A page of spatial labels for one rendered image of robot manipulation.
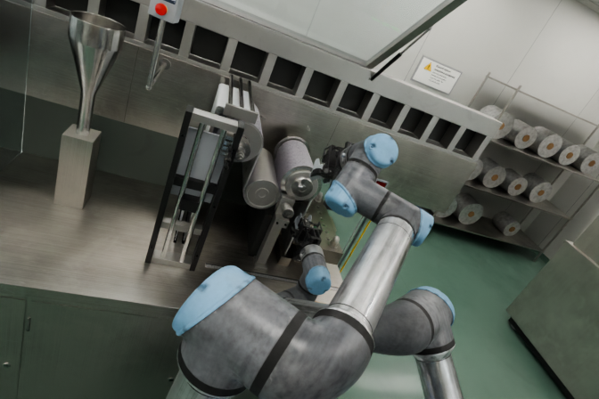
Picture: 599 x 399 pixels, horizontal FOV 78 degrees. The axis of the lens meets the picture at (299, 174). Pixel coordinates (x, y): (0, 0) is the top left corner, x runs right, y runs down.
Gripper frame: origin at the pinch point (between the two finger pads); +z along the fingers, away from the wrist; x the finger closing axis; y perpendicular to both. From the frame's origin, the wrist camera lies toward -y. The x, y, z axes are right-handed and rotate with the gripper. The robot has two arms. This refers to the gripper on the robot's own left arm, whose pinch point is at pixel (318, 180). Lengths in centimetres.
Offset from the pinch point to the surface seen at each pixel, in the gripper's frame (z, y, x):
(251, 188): 22.6, -3.4, 14.6
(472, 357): 131, -68, -201
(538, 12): 139, 271, -261
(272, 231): 26.6, -15.7, 3.2
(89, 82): 17, 14, 70
